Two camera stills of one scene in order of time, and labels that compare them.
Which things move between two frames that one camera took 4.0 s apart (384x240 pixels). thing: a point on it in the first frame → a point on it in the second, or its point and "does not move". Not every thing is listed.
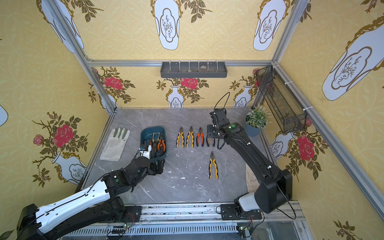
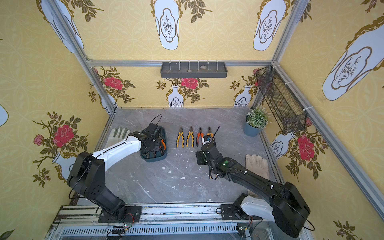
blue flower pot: (251, 130) does not move
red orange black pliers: (198, 135) does not move
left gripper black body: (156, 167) → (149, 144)
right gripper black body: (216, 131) → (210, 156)
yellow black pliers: (180, 133) does not move
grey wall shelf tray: (193, 69) does not move
